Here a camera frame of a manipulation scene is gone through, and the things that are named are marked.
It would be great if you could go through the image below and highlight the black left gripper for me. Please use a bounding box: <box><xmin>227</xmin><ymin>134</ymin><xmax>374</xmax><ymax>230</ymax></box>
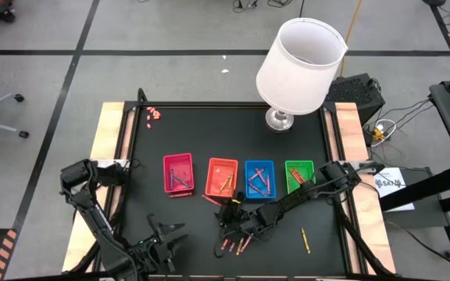
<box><xmin>138</xmin><ymin>223</ymin><xmax>189</xmax><ymax>266</ymax></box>

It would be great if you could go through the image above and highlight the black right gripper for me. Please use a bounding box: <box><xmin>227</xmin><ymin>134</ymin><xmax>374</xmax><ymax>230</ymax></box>
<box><xmin>216</xmin><ymin>202</ymin><xmax>259</xmax><ymax>240</ymax></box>

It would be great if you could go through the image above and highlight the orange plastic basket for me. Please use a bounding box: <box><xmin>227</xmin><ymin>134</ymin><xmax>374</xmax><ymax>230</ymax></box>
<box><xmin>205</xmin><ymin>157</ymin><xmax>239</xmax><ymax>198</ymax></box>

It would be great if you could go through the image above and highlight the pink-red plastic basket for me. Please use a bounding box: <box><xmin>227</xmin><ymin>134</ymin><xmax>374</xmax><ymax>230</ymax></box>
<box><xmin>162</xmin><ymin>152</ymin><xmax>195</xmax><ymax>194</ymax></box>

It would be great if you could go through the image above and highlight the blue plastic basket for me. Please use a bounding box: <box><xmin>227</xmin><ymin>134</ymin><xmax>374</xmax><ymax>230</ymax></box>
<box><xmin>244</xmin><ymin>159</ymin><xmax>277</xmax><ymax>200</ymax></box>

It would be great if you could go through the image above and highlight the green plastic basket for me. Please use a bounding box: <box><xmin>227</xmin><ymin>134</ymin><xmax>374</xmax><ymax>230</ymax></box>
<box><xmin>284</xmin><ymin>159</ymin><xmax>316</xmax><ymax>195</ymax></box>

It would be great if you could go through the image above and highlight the wooden side board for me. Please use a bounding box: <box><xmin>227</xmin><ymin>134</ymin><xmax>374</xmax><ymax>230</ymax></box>
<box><xmin>334</xmin><ymin>101</ymin><xmax>397</xmax><ymax>274</ymax></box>
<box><xmin>61</xmin><ymin>101</ymin><xmax>127</xmax><ymax>273</ymax></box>

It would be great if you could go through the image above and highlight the white shade table lamp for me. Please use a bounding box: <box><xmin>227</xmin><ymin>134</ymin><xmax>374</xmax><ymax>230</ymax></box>
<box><xmin>255</xmin><ymin>17</ymin><xmax>348</xmax><ymax>133</ymax></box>

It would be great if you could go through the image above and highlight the printed white paper sheet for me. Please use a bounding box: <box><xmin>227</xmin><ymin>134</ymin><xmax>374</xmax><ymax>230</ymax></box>
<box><xmin>372</xmin><ymin>166</ymin><xmax>416</xmax><ymax>212</ymax></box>

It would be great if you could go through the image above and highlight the black perforated box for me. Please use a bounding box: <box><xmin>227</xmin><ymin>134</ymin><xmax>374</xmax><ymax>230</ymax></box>
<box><xmin>324</xmin><ymin>73</ymin><xmax>386</xmax><ymax>126</ymax></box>

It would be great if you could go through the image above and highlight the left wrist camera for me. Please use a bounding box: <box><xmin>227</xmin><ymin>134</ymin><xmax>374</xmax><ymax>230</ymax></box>
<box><xmin>145</xmin><ymin>212</ymin><xmax>159</xmax><ymax>236</ymax></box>

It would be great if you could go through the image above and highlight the black floor cable bundle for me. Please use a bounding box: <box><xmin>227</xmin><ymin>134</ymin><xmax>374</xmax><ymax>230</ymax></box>
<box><xmin>230</xmin><ymin>0</ymin><xmax>288</xmax><ymax>9</ymax></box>

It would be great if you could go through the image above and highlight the yellow-orange power cable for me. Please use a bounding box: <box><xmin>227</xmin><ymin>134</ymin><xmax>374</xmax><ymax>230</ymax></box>
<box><xmin>338</xmin><ymin>0</ymin><xmax>363</xmax><ymax>78</ymax></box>

